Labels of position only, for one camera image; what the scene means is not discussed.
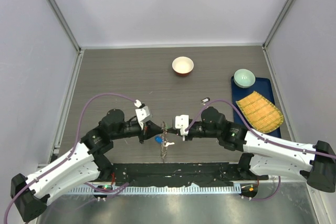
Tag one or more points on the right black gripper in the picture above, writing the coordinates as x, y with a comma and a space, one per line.
187, 137

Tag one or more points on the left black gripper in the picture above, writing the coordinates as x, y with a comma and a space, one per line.
150, 129

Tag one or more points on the blue tag key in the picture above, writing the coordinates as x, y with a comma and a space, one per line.
158, 139

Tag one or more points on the large metal keyring disc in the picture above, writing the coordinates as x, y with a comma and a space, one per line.
164, 143

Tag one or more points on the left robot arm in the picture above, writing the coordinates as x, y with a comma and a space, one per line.
84, 162

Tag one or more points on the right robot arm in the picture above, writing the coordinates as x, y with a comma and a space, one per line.
263, 154

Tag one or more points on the black tag key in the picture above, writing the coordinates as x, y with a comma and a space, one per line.
205, 100

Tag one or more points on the yellow woven mat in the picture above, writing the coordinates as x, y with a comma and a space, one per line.
260, 113

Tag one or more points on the red white bowl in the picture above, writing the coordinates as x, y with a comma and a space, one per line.
182, 66

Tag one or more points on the light green bowl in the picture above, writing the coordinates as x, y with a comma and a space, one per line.
244, 78

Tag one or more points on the blue tray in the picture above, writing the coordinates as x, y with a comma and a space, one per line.
262, 86

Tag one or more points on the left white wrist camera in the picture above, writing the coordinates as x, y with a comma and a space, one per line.
143, 113

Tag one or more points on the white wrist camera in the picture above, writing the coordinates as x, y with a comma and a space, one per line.
181, 123
143, 113

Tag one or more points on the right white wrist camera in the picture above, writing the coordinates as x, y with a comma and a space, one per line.
181, 123

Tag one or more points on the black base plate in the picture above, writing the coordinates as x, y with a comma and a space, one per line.
180, 174

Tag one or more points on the white cable duct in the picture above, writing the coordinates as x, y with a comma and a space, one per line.
192, 189

